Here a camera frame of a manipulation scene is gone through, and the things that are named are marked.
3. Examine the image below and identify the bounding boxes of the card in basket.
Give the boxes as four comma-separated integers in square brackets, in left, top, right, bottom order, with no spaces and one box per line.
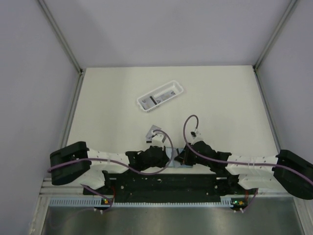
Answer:
[156,91,176,104]
[140,96,157,110]

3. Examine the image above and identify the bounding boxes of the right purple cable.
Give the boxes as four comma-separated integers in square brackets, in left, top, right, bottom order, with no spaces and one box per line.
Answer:
[183,115,313,211]

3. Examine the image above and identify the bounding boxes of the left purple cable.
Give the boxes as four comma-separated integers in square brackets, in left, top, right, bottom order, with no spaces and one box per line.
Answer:
[47,129,175,211]

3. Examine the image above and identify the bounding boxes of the card in basket left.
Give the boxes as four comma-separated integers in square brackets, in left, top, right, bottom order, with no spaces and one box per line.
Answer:
[140,96,157,110]

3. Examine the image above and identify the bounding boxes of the green card holder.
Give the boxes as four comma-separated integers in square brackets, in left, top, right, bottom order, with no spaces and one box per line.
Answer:
[165,147,192,168]

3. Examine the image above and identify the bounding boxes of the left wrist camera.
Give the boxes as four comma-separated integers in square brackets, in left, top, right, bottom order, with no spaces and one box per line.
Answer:
[151,130,166,148]

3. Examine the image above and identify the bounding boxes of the left aluminium frame post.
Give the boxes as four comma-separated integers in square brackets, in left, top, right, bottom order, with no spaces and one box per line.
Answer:
[36,0,83,74]

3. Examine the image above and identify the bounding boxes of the aluminium frame post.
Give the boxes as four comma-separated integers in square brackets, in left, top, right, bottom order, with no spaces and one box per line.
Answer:
[253,0,300,72]
[36,0,83,74]

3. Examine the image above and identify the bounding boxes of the right aluminium frame post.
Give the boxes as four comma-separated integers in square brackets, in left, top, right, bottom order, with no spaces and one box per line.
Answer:
[253,0,300,72]

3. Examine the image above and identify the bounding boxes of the white plastic basket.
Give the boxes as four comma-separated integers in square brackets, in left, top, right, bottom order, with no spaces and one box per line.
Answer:
[136,80,184,113]

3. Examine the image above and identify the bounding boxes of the card in basket right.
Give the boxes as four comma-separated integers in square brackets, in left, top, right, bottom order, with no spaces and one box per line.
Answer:
[156,91,176,104]

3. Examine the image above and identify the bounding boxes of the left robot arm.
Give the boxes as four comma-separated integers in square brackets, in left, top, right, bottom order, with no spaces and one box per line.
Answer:
[48,141,174,194]

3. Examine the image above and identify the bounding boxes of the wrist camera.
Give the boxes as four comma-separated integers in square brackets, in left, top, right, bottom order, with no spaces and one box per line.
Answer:
[190,129,203,145]
[151,130,166,148]

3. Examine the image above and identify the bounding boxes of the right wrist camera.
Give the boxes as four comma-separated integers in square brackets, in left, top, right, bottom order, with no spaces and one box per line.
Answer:
[190,129,203,145]

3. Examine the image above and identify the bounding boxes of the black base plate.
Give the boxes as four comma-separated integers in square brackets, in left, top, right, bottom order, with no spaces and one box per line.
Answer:
[96,172,246,203]

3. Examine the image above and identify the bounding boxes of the white cable duct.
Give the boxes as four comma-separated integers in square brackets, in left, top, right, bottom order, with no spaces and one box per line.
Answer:
[49,196,235,208]

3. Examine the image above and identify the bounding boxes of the purple cable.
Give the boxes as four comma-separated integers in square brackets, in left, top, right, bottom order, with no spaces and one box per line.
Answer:
[47,129,175,211]
[183,115,313,211]

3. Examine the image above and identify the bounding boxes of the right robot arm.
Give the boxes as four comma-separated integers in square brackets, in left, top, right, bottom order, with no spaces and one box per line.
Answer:
[175,141,313,200]

